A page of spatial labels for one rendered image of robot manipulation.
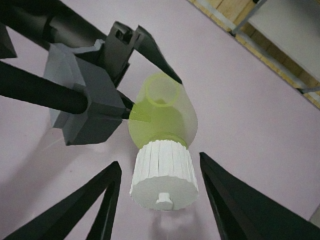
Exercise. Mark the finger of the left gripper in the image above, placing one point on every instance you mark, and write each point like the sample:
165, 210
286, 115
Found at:
147, 48
128, 104

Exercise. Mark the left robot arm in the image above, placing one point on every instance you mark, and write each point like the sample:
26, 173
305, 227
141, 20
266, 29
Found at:
101, 106

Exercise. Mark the white ribbed bottle cap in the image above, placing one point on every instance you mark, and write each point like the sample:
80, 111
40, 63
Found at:
164, 177

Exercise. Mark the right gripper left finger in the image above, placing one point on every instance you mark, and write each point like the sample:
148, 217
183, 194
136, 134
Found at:
59, 220

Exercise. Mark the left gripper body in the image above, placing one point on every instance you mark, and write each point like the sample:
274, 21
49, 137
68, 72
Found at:
73, 31

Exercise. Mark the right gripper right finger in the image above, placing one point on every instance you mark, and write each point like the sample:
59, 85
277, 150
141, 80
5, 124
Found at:
261, 217

